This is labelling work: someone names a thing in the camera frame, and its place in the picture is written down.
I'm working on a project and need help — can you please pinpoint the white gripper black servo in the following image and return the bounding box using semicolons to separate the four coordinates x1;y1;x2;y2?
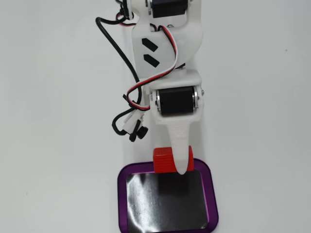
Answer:
142;69;206;176

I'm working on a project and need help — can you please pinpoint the red cube block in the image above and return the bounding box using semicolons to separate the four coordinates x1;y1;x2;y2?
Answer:
153;145;194;174

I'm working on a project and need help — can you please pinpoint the purple metal tray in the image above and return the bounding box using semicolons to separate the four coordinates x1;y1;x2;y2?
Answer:
117;158;219;233

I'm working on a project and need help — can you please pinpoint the small black camera module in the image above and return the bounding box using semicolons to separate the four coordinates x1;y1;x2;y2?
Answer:
129;118;149;143

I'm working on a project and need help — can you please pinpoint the white cable connector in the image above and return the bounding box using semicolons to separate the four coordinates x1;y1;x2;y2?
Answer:
123;110;146;132

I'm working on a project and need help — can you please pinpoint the red white black servo wire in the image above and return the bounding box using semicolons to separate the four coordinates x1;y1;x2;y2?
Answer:
126;24;179;112

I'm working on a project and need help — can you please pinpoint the black cable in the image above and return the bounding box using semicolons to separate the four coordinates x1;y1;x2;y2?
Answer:
95;16;146;136

